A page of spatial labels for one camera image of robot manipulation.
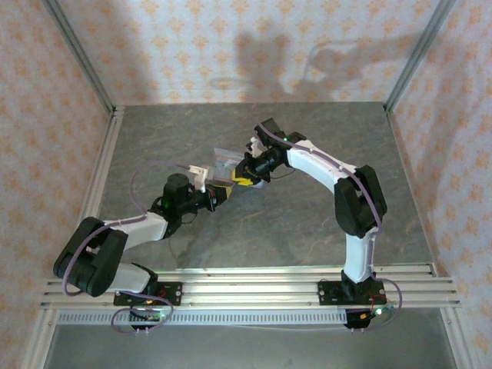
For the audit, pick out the pale blue cartoon print pouch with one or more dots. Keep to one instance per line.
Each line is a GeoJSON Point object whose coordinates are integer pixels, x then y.
{"type": "Point", "coordinates": [225, 161]}

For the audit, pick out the aluminium frame post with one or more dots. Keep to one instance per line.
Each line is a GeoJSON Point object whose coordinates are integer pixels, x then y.
{"type": "Point", "coordinates": [78, 50]}
{"type": "Point", "coordinates": [421, 50]}

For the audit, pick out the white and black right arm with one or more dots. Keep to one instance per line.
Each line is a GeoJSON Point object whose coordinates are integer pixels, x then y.
{"type": "Point", "coordinates": [319, 169]}

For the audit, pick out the grey metal lower shelf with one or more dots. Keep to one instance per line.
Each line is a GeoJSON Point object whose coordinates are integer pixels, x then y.
{"type": "Point", "coordinates": [250, 348]}

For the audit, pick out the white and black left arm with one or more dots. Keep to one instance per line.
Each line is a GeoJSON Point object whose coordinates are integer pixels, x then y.
{"type": "Point", "coordinates": [138, 228]}

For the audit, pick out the aluminium lower frame rail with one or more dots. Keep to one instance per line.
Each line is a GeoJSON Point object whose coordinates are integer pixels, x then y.
{"type": "Point", "coordinates": [457, 342]}
{"type": "Point", "coordinates": [40, 342]}

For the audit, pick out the aluminium table side rail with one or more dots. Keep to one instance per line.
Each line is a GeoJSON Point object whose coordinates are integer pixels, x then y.
{"type": "Point", "coordinates": [107, 146]}

